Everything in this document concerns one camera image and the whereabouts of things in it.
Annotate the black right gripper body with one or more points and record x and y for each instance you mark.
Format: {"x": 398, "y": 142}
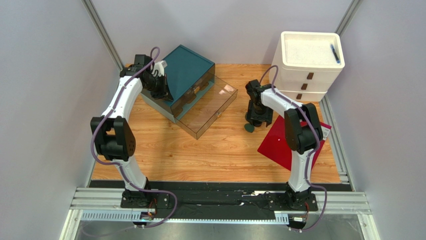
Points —
{"x": 258, "y": 117}

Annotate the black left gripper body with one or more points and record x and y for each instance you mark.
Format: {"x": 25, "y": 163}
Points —
{"x": 159, "y": 87}

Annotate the green round compact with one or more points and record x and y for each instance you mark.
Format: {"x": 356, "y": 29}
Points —
{"x": 249, "y": 127}

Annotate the clear drawer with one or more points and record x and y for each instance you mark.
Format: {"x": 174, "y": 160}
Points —
{"x": 187, "y": 85}
{"x": 209, "y": 103}

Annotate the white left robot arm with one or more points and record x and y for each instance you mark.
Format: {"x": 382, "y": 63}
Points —
{"x": 113, "y": 142}

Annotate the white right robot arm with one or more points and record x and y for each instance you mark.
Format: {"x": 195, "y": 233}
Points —
{"x": 302, "y": 128}

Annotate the teal drawer organizer box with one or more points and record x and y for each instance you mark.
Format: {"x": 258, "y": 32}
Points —
{"x": 179, "y": 57}

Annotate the white three-drawer cabinet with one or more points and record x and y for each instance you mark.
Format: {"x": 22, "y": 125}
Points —
{"x": 306, "y": 65}

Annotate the blue pen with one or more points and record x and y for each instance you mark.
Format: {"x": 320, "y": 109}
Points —
{"x": 335, "y": 54}

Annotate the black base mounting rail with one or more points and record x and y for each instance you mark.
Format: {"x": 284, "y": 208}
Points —
{"x": 218, "y": 200}

